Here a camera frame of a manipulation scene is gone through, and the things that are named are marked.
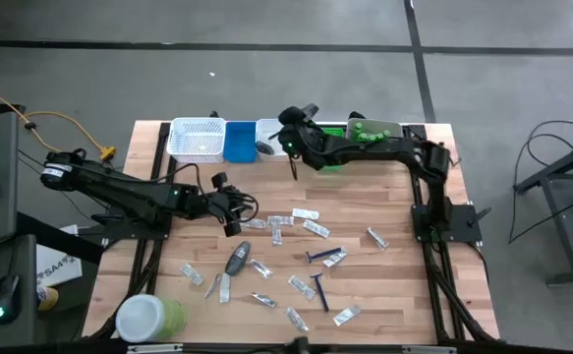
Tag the dark desk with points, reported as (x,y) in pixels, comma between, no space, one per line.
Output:
(28,305)

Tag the clear plastic packet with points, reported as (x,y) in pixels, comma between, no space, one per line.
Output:
(191,274)

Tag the silver metal tweezers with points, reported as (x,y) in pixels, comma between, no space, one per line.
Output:
(212,285)

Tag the dark grey deodorant stick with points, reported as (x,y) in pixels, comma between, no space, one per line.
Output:
(237,258)
(265,147)

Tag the silver nail clipper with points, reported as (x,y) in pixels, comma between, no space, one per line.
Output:
(264,299)

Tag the white plastic bin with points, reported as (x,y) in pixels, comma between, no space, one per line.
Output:
(398,129)
(266,129)

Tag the blue disposable razor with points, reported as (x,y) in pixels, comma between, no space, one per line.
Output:
(323,254)
(319,291)

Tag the green disinfecting wipes canister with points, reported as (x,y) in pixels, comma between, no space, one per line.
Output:
(148,318)

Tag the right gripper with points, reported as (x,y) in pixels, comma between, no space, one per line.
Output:
(298,128)

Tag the black computer mouse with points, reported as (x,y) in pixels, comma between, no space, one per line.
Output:
(5,297)

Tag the blue plastic basket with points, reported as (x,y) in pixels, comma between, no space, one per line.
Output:
(240,142)

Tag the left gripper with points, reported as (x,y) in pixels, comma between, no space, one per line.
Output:
(222,204)

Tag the white paper packet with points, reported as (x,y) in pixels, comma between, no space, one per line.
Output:
(224,287)

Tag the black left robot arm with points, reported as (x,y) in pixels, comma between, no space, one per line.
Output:
(129,192)

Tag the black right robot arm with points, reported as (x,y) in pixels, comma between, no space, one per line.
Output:
(374,150)

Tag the silver metal bar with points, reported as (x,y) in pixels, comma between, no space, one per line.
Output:
(153,348)

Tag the green plastic basket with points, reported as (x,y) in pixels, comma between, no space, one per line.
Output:
(334,132)

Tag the packaged nail clipper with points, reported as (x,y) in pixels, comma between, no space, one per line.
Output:
(260,268)

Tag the white perforated plastic basket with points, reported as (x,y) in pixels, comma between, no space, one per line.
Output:
(196,140)

